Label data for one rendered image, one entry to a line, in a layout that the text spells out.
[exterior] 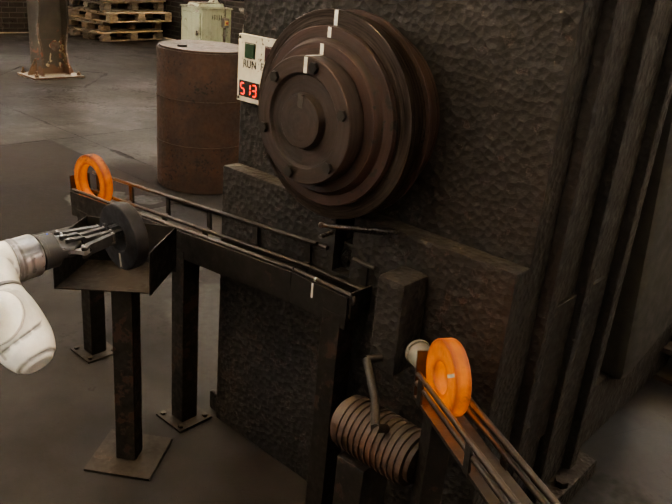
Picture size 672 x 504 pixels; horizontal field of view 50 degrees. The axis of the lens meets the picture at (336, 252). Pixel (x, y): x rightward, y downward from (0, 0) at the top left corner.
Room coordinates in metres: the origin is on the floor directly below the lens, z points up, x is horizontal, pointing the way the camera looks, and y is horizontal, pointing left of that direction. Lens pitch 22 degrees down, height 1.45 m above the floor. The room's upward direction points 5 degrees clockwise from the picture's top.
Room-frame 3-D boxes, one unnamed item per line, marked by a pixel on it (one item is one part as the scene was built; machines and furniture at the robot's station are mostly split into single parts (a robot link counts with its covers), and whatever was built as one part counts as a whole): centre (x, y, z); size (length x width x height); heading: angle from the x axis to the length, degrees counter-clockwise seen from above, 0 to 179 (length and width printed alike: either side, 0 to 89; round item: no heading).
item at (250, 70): (1.96, 0.21, 1.15); 0.26 x 0.02 x 0.18; 50
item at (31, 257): (1.34, 0.63, 0.83); 0.09 x 0.06 x 0.09; 50
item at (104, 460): (1.79, 0.59, 0.36); 0.26 x 0.20 x 0.72; 85
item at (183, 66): (4.61, 0.93, 0.45); 0.59 x 0.59 x 0.89
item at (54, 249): (1.40, 0.59, 0.83); 0.09 x 0.08 x 0.07; 140
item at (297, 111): (1.59, 0.09, 1.11); 0.28 x 0.06 x 0.28; 50
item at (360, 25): (1.66, 0.03, 1.11); 0.47 x 0.06 x 0.47; 50
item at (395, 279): (1.52, -0.16, 0.68); 0.11 x 0.08 x 0.24; 140
